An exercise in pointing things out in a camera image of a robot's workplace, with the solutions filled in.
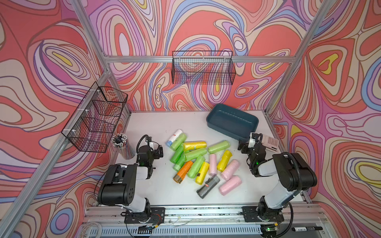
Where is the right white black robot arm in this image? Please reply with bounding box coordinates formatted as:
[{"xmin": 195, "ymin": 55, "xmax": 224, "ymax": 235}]
[{"xmin": 238, "ymin": 132, "xmax": 318, "ymax": 222}]

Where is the thin pink trash bag roll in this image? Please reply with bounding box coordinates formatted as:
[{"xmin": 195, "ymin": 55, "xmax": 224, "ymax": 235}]
[{"xmin": 209, "ymin": 154, "xmax": 217, "ymax": 176}]

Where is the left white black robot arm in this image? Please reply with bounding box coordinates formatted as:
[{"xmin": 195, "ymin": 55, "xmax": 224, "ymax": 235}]
[{"xmin": 97, "ymin": 134, "xmax": 165, "ymax": 227}]

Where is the light green roll upper right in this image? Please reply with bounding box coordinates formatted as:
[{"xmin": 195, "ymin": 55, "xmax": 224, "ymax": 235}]
[{"xmin": 208, "ymin": 140, "xmax": 231, "ymax": 154}]

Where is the teal plastic storage box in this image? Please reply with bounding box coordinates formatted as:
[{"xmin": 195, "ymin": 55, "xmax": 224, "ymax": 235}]
[{"xmin": 206, "ymin": 104, "xmax": 259, "ymax": 141}]

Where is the pink calculator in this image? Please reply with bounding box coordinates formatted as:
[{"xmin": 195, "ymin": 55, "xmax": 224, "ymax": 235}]
[{"xmin": 262, "ymin": 134, "xmax": 280, "ymax": 152}]

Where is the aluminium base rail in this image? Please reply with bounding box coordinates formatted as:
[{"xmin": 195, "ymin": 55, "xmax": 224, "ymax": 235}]
[{"xmin": 75, "ymin": 203, "xmax": 336, "ymax": 238}]

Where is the orange trash bag roll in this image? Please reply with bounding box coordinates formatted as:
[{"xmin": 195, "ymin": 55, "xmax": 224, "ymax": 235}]
[{"xmin": 173, "ymin": 161, "xmax": 193, "ymax": 183}]

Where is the grey trash bag roll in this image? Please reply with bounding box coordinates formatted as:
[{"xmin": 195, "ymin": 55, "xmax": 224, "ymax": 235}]
[{"xmin": 196, "ymin": 175, "xmax": 220, "ymax": 199}]

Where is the green roll beside yellow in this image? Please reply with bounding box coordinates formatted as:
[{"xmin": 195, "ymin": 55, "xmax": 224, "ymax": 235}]
[{"xmin": 187, "ymin": 155, "xmax": 205, "ymax": 179}]

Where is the black marker pen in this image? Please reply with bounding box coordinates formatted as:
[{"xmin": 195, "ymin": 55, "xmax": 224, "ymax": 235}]
[{"xmin": 291, "ymin": 226, "xmax": 323, "ymax": 232}]

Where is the left black wire basket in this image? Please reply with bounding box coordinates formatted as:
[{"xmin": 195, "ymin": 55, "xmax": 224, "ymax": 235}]
[{"xmin": 61, "ymin": 82, "xmax": 128, "ymax": 153}]

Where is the back black wire basket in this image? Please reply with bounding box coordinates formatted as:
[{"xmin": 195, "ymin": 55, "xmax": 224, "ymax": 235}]
[{"xmin": 171, "ymin": 50, "xmax": 236, "ymax": 85}]

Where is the clear cup of pencils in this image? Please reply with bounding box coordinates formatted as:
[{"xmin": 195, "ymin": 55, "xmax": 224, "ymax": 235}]
[{"xmin": 111, "ymin": 133, "xmax": 136, "ymax": 160}]

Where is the black wire basket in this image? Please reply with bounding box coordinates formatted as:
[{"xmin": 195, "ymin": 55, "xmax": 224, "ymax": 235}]
[
  {"xmin": 61, "ymin": 82, "xmax": 128, "ymax": 153},
  {"xmin": 171, "ymin": 50, "xmax": 236, "ymax": 85}
]

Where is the white blue trash bag roll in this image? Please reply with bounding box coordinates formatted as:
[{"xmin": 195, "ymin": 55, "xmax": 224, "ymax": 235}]
[{"xmin": 165, "ymin": 129, "xmax": 183, "ymax": 147}]

